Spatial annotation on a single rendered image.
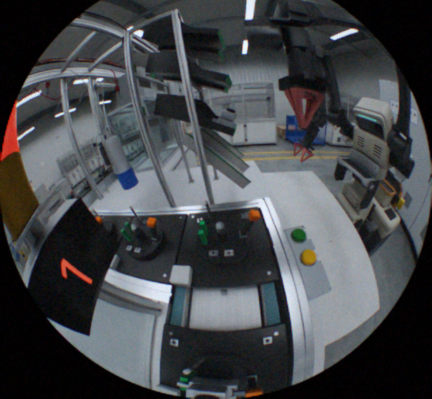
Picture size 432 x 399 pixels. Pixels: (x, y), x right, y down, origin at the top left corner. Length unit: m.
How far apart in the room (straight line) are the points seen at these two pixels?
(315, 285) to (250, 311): 0.16
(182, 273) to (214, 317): 0.13
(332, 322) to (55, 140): 11.44
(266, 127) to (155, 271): 4.26
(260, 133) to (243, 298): 4.20
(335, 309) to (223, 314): 0.33
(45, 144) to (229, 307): 10.97
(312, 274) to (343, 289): 0.20
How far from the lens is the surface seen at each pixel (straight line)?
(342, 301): 0.52
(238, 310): 0.35
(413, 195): 3.05
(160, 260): 0.38
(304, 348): 0.36
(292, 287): 0.34
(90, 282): 0.15
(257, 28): 0.28
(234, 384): 0.26
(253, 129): 4.24
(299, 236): 0.38
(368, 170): 0.76
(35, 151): 10.80
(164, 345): 0.35
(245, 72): 9.01
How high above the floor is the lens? 1.27
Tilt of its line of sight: 32 degrees down
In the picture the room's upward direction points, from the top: 10 degrees counter-clockwise
